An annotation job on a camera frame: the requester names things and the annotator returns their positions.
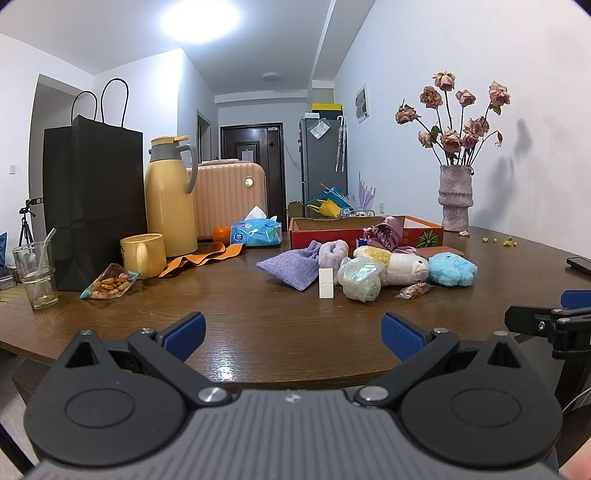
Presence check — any purple linen drawstring pouch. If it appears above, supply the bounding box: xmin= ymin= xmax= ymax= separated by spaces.
xmin=256 ymin=240 xmax=322 ymax=292

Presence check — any pink ribbed vase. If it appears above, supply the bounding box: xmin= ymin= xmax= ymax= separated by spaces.
xmin=438 ymin=165 xmax=474 ymax=232

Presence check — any clear drinking glass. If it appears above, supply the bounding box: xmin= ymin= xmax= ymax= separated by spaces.
xmin=13 ymin=241 xmax=58 ymax=310

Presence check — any mauve satin scrunchie bonnet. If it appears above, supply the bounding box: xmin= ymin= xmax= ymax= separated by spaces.
xmin=363 ymin=216 xmax=417 ymax=254

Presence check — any camera tripod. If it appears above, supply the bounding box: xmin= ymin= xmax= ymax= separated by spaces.
xmin=18 ymin=197 xmax=44 ymax=247

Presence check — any yellow thermos jug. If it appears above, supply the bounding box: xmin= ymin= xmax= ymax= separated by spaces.
xmin=144 ymin=135 xmax=198 ymax=258

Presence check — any yellow blue bag pile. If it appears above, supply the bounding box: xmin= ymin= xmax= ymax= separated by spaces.
xmin=305 ymin=187 xmax=356 ymax=219

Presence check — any orange fruit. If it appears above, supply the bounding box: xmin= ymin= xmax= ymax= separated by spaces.
xmin=211 ymin=226 xmax=231 ymax=245

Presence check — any red orange cardboard box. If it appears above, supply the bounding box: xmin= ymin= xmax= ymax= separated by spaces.
xmin=288 ymin=215 xmax=444 ymax=250

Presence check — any snack packet with nuts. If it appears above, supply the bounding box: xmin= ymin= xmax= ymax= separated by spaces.
xmin=80 ymin=263 xmax=139 ymax=300

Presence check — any blue tissue pack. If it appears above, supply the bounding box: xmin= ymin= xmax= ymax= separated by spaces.
xmin=230 ymin=206 xmax=283 ymax=247

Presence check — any grey refrigerator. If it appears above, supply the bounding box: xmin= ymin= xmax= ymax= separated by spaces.
xmin=300 ymin=118 xmax=348 ymax=218

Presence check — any small snack wrapper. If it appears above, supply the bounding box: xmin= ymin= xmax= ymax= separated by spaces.
xmin=396 ymin=282 xmax=433 ymax=300

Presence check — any black paper shopping bag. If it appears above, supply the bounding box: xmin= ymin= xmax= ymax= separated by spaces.
xmin=42 ymin=77 xmax=150 ymax=292

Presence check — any small white box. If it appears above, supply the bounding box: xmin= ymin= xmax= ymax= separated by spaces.
xmin=318 ymin=268 xmax=335 ymax=299

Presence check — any dark brown entrance door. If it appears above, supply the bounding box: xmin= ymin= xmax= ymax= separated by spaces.
xmin=221 ymin=123 xmax=287 ymax=229

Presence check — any pink ribbed suitcase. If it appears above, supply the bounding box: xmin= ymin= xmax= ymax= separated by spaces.
xmin=192 ymin=160 xmax=259 ymax=240

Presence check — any light blue fluffy plush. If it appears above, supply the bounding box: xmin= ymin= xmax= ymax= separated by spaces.
xmin=429 ymin=252 xmax=478 ymax=287

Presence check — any black smartphone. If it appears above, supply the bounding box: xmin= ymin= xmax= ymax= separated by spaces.
xmin=566 ymin=256 xmax=591 ymax=275

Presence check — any red brown sponge block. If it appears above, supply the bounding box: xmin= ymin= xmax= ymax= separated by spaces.
xmin=416 ymin=246 xmax=465 ymax=259

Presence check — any white yellow sheep plush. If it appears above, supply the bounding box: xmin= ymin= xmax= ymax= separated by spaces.
xmin=353 ymin=246 xmax=429 ymax=286

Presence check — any dried pink roses bouquet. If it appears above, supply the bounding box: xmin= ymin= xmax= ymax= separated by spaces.
xmin=394 ymin=70 xmax=511 ymax=172

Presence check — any lilac fluffy towel roll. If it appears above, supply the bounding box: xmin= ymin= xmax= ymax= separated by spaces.
xmin=318 ymin=239 xmax=349 ymax=271

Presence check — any orange cloth strap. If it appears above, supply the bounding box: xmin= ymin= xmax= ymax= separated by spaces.
xmin=158 ymin=241 xmax=247 ymax=279

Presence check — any yellow ceramic mug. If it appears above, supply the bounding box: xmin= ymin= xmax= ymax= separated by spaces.
xmin=120 ymin=233 xmax=166 ymax=280

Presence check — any iridescent plastic ball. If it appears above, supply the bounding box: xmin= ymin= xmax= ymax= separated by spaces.
xmin=337 ymin=257 xmax=385 ymax=303

